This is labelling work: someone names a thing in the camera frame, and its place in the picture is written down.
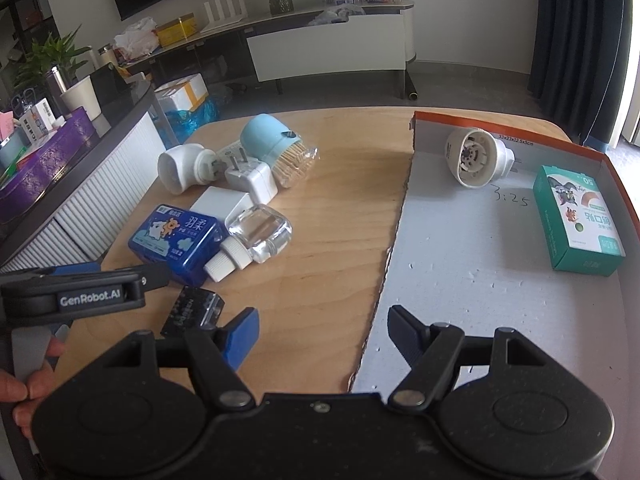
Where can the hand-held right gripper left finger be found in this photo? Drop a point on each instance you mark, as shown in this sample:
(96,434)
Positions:
(242,332)

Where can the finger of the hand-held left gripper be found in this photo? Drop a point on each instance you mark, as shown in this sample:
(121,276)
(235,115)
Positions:
(157,275)
(75,269)

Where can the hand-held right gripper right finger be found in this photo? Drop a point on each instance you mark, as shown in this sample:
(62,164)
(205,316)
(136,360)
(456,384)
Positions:
(404,332)

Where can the box with white device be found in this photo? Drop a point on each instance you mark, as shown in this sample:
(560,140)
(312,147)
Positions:
(450,270)

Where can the white plug-in heater leaf logo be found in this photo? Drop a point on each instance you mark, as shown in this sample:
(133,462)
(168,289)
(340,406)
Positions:
(175,167)

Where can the white plug adapter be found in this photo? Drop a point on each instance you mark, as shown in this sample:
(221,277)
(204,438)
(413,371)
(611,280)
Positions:
(252,180)

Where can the person's left hand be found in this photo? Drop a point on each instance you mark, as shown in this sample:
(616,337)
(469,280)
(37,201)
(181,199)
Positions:
(37,385)

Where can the blue tissue pack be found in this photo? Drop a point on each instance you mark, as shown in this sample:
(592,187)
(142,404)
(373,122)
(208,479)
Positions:
(170,240)

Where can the small black box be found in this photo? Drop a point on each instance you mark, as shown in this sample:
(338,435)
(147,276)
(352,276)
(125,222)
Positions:
(192,310)

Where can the curved ribbed white counter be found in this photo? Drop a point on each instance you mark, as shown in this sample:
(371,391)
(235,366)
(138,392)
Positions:
(100,180)

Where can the white cardboard charger box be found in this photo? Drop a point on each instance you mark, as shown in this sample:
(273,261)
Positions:
(215,202)

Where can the clear liquid refill bottle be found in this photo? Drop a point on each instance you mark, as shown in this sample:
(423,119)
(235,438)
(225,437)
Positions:
(260,232)

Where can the purple patterned box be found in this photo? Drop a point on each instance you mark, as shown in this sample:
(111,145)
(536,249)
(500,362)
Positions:
(55,155)

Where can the blue plastic bag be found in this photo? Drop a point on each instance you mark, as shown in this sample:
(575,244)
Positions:
(180,122)

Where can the small white barcode box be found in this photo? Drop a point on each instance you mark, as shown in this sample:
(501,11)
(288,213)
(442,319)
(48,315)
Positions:
(37,117)

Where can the light blue toothpick holder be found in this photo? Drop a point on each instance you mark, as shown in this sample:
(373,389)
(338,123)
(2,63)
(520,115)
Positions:
(262,135)

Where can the black stand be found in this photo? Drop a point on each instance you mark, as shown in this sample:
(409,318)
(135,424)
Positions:
(107,87)

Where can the steel thermos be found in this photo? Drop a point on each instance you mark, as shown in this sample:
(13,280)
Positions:
(57,85)

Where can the cardboard box with orange tape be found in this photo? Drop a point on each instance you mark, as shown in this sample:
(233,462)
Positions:
(182,91)

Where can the white plug-in heater open base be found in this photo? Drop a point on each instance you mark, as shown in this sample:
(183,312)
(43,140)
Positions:
(492,160)

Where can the green bandage box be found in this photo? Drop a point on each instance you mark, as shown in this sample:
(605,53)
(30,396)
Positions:
(575,220)

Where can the silver lidded jar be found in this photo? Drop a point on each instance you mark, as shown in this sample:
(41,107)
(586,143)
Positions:
(106,56)

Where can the leafy green plant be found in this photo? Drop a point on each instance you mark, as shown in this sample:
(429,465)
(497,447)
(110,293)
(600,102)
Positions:
(50,52)

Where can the black tube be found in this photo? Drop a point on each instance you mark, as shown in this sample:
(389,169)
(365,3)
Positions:
(412,94)

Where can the white plastic bag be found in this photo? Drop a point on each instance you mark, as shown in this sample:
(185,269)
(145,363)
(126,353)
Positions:
(135,35)

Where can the yellow box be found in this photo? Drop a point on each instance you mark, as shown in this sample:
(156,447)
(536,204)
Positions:
(175,32)

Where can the white router with antennas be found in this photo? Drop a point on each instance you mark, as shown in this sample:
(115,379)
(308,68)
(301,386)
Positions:
(225,22)

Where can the white curved tv cabinet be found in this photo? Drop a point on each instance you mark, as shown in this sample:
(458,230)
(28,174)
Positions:
(325,50)

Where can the crumpled bag on cabinet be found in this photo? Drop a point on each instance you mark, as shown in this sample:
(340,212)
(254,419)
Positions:
(332,14)

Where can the dark blue curtain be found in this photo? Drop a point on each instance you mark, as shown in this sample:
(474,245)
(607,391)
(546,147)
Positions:
(570,35)

